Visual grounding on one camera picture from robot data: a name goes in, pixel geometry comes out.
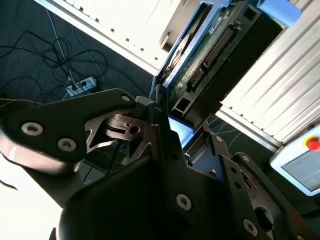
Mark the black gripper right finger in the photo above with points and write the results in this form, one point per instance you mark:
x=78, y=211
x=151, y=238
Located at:
x=237, y=180

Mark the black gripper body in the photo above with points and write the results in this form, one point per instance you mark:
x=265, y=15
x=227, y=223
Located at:
x=120, y=205

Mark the hard disk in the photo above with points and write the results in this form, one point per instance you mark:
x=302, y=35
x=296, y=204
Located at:
x=240, y=62

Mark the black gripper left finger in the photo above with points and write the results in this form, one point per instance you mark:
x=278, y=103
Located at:
x=62, y=117

